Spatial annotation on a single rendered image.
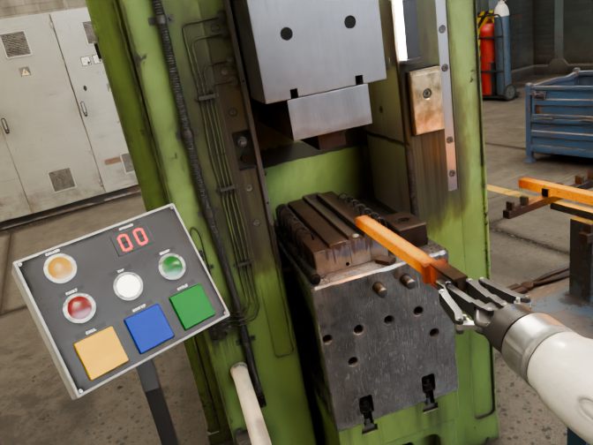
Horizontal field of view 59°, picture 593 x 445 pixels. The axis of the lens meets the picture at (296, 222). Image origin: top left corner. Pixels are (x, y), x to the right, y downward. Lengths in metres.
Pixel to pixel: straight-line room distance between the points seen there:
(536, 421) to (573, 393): 1.60
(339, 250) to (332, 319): 0.18
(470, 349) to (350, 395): 0.56
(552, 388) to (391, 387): 0.87
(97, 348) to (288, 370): 0.72
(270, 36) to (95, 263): 0.60
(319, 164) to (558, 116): 3.53
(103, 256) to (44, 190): 5.33
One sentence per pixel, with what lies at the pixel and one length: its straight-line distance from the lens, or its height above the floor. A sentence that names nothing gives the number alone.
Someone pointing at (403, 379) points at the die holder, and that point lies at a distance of 1.53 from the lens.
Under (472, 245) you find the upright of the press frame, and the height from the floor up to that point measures 0.79.
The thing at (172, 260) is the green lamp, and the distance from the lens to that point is 1.14.
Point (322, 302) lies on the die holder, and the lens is 1.31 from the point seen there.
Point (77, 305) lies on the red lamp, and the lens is 1.09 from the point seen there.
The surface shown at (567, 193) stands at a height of 1.03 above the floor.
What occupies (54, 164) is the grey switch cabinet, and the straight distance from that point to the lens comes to 6.40.
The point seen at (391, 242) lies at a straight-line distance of 1.10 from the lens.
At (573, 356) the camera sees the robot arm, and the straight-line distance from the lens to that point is 0.70.
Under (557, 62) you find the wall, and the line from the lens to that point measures 10.39.
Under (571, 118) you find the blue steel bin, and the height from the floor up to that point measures 0.42.
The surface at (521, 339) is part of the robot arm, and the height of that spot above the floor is 1.09.
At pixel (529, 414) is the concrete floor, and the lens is 2.30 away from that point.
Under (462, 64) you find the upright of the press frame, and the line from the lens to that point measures 1.57.
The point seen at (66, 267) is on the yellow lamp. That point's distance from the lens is 1.10.
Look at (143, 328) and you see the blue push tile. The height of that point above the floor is 1.02.
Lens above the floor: 1.51
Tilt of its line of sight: 20 degrees down
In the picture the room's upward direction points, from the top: 10 degrees counter-clockwise
